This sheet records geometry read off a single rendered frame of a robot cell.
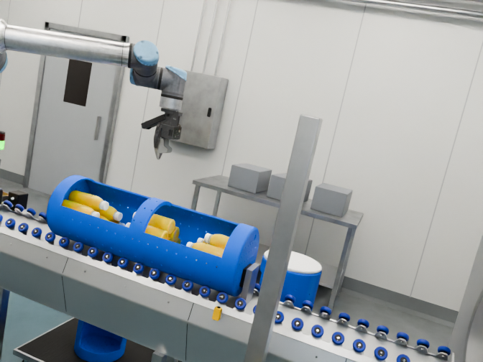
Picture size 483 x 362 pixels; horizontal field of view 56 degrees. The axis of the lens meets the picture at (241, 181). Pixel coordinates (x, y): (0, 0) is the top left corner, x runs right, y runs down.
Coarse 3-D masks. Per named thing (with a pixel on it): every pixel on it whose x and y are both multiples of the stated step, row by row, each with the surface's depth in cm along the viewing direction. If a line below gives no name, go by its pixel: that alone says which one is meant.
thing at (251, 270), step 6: (252, 264) 183; (258, 264) 184; (246, 270) 177; (252, 270) 176; (258, 270) 185; (246, 276) 177; (252, 276) 178; (240, 282) 178; (246, 282) 177; (252, 282) 181; (246, 288) 177; (252, 288) 184; (246, 294) 177; (252, 294) 187; (246, 300) 178
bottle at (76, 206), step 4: (64, 200) 200; (68, 200) 200; (64, 204) 198; (68, 204) 198; (72, 204) 198; (76, 204) 198; (80, 204) 198; (72, 208) 196; (76, 208) 196; (80, 208) 196; (84, 208) 196; (88, 208) 196; (92, 208) 198; (84, 212) 195; (88, 212) 195; (92, 212) 196
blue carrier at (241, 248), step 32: (64, 192) 193; (96, 192) 216; (128, 192) 204; (64, 224) 192; (96, 224) 186; (192, 224) 202; (224, 224) 193; (128, 256) 187; (160, 256) 178; (192, 256) 173; (224, 256) 169; (256, 256) 193; (224, 288) 173
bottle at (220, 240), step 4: (212, 236) 184; (216, 236) 183; (220, 236) 183; (224, 236) 183; (228, 236) 184; (208, 240) 184; (212, 240) 183; (216, 240) 182; (220, 240) 181; (224, 240) 181; (212, 244) 183; (216, 244) 182; (220, 244) 181; (224, 244) 181; (224, 248) 181
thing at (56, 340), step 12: (60, 324) 283; (72, 324) 285; (48, 336) 267; (60, 336) 270; (72, 336) 272; (24, 348) 251; (36, 348) 253; (48, 348) 256; (60, 348) 258; (72, 348) 260; (132, 348) 273; (144, 348) 276; (24, 360) 252; (36, 360) 244; (48, 360) 246; (60, 360) 248; (72, 360) 250; (120, 360) 259; (132, 360) 262; (144, 360) 264
